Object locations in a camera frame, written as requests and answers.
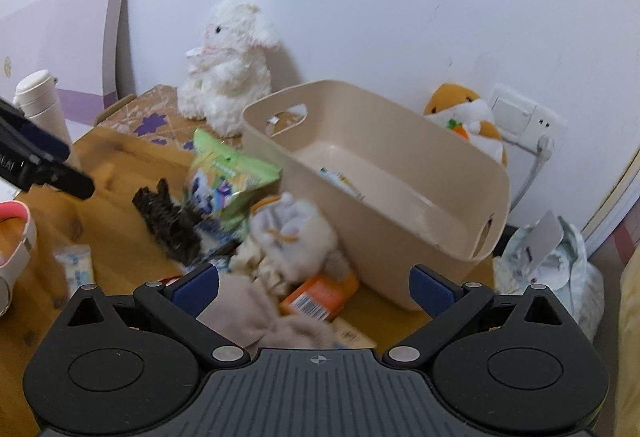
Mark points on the beige plastic basket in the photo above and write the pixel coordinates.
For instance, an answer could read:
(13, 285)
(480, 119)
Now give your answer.
(400, 177)

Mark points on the black hair claw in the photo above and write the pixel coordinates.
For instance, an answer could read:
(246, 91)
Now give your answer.
(165, 217)

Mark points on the white fuzzy soft toy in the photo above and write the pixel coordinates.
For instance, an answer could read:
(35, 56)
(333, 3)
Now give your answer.
(295, 237)

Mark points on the pink white headphones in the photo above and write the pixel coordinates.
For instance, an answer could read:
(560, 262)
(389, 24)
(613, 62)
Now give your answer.
(25, 237)

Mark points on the small white tube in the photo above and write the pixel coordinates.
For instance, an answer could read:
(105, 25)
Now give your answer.
(342, 179)

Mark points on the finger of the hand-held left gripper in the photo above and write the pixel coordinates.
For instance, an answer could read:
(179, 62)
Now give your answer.
(70, 182)
(42, 142)

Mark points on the orange plastic bottle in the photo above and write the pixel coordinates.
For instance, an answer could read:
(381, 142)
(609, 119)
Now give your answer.
(320, 294)

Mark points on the orange white plush hamster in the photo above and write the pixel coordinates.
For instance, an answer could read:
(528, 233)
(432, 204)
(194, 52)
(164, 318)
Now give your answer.
(450, 99)

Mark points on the beige cloth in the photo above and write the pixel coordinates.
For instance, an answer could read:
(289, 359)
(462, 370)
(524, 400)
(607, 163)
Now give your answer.
(250, 317)

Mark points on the white wall socket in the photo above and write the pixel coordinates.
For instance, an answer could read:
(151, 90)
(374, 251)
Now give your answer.
(510, 109)

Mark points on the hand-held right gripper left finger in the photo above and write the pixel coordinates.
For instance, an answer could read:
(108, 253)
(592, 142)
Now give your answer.
(196, 289)

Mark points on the white card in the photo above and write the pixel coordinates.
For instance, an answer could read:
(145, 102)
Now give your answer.
(545, 237)

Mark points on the patterned brown cardboard box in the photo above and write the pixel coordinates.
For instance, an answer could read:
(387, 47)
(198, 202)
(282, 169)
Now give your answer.
(150, 109)

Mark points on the dark blue packet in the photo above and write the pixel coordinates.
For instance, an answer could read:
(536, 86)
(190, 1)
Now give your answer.
(215, 234)

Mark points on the white door frame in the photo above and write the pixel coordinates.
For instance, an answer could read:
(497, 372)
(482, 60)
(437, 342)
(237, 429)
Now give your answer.
(612, 202)

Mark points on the tan flat carton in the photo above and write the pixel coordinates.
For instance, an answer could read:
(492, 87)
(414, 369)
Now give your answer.
(355, 334)

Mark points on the yellow bedding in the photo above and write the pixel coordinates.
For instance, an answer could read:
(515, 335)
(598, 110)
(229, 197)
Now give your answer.
(631, 342)

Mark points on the green cartoon snack bag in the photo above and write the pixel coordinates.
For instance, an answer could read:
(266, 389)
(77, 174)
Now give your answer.
(225, 177)

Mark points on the small blue white packet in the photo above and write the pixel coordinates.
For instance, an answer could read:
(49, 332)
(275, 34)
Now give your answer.
(75, 272)

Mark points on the white purple gift box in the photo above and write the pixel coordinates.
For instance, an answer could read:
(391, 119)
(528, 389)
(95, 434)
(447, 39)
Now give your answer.
(65, 42)

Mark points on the white plush lamb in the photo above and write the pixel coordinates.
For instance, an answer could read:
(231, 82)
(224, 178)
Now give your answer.
(225, 67)

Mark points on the white thermos bottle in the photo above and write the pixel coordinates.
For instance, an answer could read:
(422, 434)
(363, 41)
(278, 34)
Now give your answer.
(40, 102)

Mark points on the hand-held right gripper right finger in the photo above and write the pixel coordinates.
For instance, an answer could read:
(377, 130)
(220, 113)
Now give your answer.
(426, 289)

